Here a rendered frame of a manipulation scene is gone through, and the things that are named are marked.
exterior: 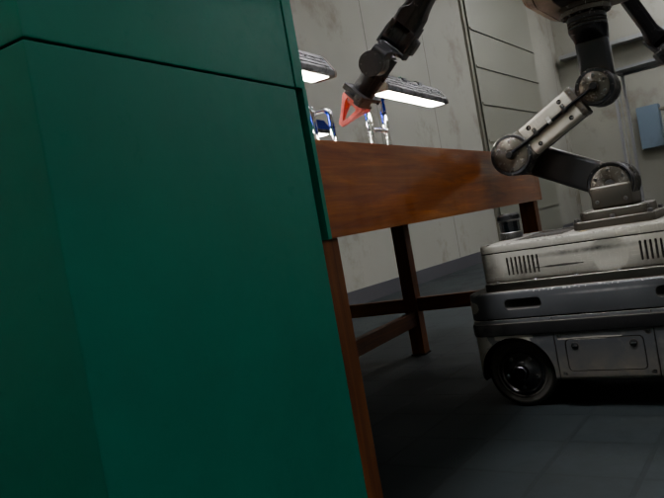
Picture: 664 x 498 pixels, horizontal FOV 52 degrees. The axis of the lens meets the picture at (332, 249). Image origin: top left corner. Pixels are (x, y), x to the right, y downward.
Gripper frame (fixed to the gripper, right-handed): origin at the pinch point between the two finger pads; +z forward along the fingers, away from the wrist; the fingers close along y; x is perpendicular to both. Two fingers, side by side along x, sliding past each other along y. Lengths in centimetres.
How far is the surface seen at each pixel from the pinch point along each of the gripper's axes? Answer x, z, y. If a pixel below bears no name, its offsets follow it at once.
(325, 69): -24.3, -1.7, -23.2
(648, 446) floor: 101, 13, -10
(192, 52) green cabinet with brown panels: 11, -16, 77
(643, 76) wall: -89, -72, -1027
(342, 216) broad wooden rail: 27.3, 3.5, 36.3
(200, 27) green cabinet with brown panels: 8, -18, 74
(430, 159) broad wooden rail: 18.9, -3.2, -15.7
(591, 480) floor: 95, 20, 10
